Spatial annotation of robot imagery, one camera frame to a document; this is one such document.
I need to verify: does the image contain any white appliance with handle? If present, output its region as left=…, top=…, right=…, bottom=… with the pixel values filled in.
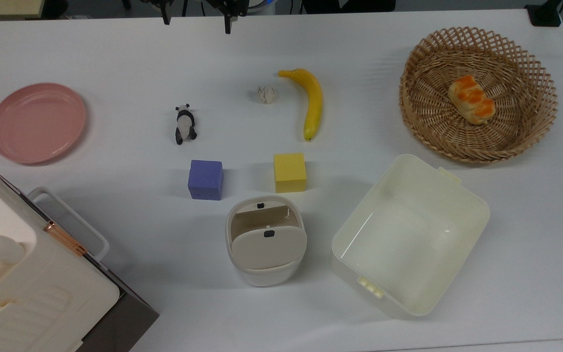
left=0, top=151, right=160, bottom=352

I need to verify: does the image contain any purple foam cube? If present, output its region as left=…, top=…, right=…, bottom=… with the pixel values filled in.
left=187, top=159, right=224, bottom=201

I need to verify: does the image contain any black table clamp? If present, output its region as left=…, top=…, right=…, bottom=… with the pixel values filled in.
left=524, top=0, right=563, bottom=28

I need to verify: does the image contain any small panda figurine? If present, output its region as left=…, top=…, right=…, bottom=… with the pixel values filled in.
left=174, top=103, right=198, bottom=146

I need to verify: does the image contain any cream rectangular plastic bin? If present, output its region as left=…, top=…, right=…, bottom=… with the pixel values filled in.
left=330, top=154, right=491, bottom=319

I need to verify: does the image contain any white paper ball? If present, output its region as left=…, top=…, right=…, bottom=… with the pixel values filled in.
left=255, top=85, right=277, bottom=105

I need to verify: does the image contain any black equipment base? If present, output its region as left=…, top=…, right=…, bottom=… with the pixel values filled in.
left=300, top=0, right=397, bottom=15

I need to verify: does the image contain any yellow banana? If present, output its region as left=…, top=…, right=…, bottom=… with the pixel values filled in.
left=277, top=68, right=324, bottom=142

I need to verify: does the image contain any pink round plate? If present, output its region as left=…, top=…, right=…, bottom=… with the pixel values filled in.
left=0, top=82, right=87, bottom=165

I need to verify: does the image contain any woven wicker basket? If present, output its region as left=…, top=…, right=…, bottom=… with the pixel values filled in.
left=398, top=26, right=559, bottom=165

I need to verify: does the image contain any yellow foam cube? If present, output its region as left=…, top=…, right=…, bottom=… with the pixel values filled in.
left=273, top=153, right=308, bottom=194

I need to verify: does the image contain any white desktop trash can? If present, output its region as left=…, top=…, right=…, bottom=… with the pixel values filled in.
left=225, top=195, right=308, bottom=288

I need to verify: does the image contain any wooden desk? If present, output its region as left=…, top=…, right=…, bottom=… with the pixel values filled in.
left=0, top=0, right=45, bottom=21

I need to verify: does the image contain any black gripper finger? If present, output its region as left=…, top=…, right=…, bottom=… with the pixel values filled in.
left=140, top=0, right=175, bottom=26
left=201, top=0, right=251, bottom=35

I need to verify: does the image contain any orange glazed bread roll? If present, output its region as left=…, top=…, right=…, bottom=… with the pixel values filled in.
left=447, top=74, right=497, bottom=126

